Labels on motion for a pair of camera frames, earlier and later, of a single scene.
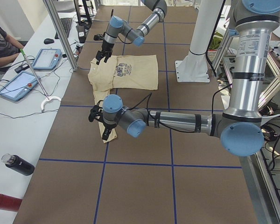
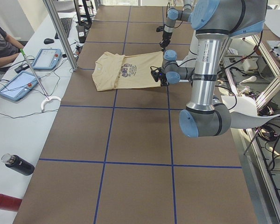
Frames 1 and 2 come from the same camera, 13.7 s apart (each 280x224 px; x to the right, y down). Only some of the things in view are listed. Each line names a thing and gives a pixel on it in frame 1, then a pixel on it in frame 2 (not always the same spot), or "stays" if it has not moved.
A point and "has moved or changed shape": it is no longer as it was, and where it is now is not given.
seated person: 4,49 stays
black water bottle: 18,164 stays
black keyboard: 66,23 stays
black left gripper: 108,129 to 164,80
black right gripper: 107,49 to 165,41
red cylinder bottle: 3,202 stays
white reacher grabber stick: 48,97 stays
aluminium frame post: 61,34 stays
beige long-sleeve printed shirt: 139,72 has moved or changed shape
